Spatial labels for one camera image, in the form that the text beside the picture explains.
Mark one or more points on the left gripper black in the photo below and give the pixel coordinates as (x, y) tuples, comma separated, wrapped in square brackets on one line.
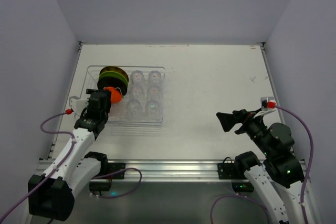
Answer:
[(99, 95)]

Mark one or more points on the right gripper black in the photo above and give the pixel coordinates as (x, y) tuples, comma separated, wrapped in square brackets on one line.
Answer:
[(238, 120)]

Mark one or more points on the orange plastic bowl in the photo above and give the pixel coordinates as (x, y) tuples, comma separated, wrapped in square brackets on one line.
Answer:
[(116, 96)]

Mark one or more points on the black plate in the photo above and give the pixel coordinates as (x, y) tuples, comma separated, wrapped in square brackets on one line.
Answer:
[(113, 82)]

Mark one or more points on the lime green plate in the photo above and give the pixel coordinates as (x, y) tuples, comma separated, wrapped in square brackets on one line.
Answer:
[(112, 74)]

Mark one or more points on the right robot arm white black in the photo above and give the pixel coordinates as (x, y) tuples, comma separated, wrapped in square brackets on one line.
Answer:
[(280, 181)]

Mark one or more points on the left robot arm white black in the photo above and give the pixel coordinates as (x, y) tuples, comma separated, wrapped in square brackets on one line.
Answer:
[(52, 194)]

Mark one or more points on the clear plastic dish rack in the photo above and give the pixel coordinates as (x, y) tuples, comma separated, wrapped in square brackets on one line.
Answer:
[(118, 112)]

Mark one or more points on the clear glass front left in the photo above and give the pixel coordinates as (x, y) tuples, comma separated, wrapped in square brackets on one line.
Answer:
[(134, 108)]

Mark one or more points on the clear glass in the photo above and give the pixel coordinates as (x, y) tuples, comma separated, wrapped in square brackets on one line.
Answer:
[(155, 77), (134, 108), (154, 92), (153, 109), (137, 77), (136, 92)]

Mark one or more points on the clear glass middle left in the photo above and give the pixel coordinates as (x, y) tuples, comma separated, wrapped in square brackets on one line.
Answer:
[(136, 92)]

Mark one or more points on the olive yellow plate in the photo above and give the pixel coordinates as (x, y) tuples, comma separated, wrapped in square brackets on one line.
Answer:
[(114, 69)]

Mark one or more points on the clear glass back left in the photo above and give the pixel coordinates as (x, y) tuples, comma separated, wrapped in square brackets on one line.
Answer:
[(137, 77)]

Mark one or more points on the clear glass front right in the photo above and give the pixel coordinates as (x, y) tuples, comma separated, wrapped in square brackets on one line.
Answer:
[(153, 109)]

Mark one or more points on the clear glass middle right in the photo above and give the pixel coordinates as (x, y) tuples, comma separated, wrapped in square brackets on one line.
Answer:
[(154, 92)]

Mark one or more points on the clear glass back right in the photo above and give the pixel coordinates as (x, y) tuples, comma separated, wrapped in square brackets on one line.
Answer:
[(155, 77)]

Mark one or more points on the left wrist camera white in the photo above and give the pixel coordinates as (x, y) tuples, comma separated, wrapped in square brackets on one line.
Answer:
[(77, 104)]

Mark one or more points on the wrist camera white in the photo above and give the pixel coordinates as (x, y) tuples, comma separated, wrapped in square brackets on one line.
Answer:
[(267, 106), (77, 104)]

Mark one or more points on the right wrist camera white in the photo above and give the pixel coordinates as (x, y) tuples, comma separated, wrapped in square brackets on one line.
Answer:
[(267, 106)]

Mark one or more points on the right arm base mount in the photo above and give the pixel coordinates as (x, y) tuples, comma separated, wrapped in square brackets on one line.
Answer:
[(227, 170)]

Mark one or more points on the aluminium front rail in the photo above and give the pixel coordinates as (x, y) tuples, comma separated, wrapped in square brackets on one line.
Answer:
[(152, 171)]

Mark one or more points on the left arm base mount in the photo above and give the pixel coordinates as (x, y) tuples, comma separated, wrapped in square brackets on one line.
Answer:
[(101, 183)]

